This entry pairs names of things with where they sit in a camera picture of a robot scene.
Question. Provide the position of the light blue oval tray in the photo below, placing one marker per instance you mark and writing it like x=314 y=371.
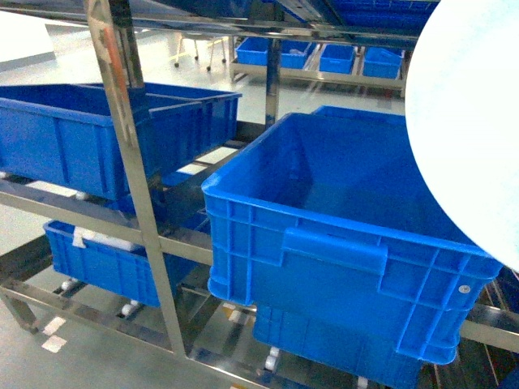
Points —
x=461 y=109

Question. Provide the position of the large blue crate on shelf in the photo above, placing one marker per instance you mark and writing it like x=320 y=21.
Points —
x=331 y=218

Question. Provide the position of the blue crate left shelf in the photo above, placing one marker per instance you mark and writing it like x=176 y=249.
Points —
x=64 y=134

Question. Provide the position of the stainless steel shelf rack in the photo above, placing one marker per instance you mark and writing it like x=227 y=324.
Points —
x=112 y=27

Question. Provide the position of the blue crate behind left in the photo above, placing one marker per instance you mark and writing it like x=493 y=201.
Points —
x=211 y=117

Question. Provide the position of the blue crate behind large crate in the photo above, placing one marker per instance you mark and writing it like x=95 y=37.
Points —
x=360 y=115

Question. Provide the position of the distant blue bin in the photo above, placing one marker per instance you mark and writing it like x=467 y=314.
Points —
x=338 y=59
x=382 y=62
x=294 y=54
x=253 y=51

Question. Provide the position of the blue crate lower left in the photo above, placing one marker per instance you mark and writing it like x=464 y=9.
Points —
x=126 y=273

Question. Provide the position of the blue crate beneath large crate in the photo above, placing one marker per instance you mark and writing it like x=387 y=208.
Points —
x=367 y=356

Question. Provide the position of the distant steel rack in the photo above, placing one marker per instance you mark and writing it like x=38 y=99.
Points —
x=310 y=72

